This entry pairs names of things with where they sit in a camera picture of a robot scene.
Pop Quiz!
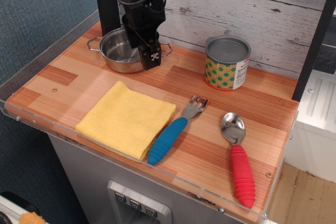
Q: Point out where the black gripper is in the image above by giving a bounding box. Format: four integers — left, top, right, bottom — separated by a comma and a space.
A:
122, 0, 166, 70

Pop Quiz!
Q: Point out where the silver pot with handles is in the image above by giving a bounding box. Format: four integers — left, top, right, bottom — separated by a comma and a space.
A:
87, 27, 173, 74

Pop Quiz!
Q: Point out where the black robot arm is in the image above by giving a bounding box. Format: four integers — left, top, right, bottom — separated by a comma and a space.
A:
118, 0, 166, 70

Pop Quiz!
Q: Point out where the yellow folded cloth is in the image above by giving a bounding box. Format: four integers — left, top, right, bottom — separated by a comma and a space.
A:
75, 81, 176, 161

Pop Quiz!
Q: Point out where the patterned tin can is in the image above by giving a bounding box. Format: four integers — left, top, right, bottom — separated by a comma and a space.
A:
204, 36, 251, 91

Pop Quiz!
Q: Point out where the grey toy kitchen cabinet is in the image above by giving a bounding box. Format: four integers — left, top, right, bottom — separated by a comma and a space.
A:
48, 133, 253, 224

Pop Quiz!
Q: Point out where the clear acrylic edge guard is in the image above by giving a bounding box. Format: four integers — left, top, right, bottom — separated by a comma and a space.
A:
1, 14, 298, 223

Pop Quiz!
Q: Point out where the orange object bottom left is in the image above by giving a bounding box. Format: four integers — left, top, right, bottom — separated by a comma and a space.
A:
19, 212, 47, 224

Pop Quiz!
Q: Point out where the fork with blue handle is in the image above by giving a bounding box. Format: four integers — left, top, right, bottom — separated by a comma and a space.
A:
148, 95, 208, 165

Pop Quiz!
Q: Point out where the black vertical post left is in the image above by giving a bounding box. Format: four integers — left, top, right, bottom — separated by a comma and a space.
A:
97, 0, 121, 35

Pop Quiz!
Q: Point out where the black vertical post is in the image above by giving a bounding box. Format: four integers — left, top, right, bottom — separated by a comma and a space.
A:
292, 0, 335, 102
97, 0, 121, 35

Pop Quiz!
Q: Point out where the spoon with red handle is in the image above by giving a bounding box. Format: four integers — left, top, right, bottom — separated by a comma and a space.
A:
221, 112, 256, 209

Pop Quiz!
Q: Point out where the black vertical post right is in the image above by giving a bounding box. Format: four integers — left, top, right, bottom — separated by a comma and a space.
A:
292, 0, 335, 102

